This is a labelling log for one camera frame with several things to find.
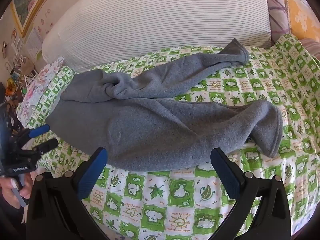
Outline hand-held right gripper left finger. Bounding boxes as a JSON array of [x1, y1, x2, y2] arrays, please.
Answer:
[[26, 147, 108, 240]]

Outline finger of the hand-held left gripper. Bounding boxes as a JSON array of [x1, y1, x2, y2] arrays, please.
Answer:
[[33, 138, 60, 155], [24, 124, 51, 139]]

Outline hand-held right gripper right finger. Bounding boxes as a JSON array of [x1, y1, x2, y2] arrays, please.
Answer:
[[197, 147, 292, 240]]

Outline grey fleece pants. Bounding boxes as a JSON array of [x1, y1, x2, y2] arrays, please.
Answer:
[[46, 38, 284, 173]]

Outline person's left hand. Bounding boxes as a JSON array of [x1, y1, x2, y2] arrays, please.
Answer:
[[0, 173, 37, 208]]

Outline pile of colourful clutter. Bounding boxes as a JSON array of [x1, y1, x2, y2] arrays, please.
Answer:
[[0, 52, 38, 110]]

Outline green printed blanket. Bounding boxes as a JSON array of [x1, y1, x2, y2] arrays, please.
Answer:
[[16, 33, 320, 240]]

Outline gold framed picture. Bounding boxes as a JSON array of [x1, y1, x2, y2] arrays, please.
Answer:
[[9, 0, 63, 38]]

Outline pink striped cloth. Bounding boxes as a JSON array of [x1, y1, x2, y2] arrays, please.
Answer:
[[299, 38, 320, 64]]

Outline white striped pillow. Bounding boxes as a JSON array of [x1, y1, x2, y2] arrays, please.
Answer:
[[41, 0, 273, 73]]

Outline purple plaid cushion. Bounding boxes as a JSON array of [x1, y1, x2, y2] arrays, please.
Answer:
[[261, 0, 292, 43]]

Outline yellow patterned cloth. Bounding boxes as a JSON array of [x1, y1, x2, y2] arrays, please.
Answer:
[[285, 0, 320, 43]]

